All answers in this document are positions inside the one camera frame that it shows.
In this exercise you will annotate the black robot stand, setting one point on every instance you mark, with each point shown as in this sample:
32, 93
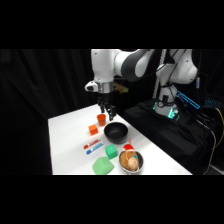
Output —
166, 133

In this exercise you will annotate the black curtain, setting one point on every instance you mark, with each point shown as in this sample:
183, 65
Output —
43, 83

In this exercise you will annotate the large green foam block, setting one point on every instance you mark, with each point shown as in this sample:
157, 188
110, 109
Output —
102, 166

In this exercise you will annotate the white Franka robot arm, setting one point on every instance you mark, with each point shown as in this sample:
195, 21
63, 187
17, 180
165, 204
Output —
103, 66

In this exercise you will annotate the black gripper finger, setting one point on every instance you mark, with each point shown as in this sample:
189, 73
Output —
111, 112
102, 108

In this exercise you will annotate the blue lit control box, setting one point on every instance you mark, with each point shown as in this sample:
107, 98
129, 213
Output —
188, 99

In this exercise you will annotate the silver metal bowl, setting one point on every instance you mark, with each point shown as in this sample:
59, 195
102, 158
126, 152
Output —
140, 160

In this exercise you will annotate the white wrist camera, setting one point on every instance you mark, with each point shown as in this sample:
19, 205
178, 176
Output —
91, 86

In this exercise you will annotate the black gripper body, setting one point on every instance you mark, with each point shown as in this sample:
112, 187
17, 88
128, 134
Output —
103, 97

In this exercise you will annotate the orange cube block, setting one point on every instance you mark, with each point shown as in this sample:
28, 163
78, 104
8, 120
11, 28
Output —
93, 129

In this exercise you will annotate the blue marker pen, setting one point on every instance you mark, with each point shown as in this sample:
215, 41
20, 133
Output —
94, 148

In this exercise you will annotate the red marker pen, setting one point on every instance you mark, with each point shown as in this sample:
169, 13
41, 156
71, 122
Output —
90, 144

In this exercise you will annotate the black bowl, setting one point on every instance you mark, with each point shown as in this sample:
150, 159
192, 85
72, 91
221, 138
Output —
115, 132

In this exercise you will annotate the small green cube block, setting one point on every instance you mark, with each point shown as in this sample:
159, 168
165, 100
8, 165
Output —
111, 151

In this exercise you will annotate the orange plastic cup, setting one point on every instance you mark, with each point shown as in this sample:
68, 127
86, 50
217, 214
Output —
101, 119

